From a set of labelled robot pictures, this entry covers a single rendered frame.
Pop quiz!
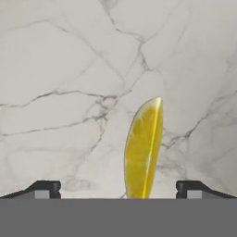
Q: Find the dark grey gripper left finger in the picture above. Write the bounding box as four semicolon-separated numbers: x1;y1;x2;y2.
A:
0;180;62;200

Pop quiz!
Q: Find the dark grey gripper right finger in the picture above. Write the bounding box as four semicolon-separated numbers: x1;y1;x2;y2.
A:
175;180;237;200

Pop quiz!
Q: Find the yellow lemon wedge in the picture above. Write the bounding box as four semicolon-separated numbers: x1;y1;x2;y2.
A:
123;96;164;200

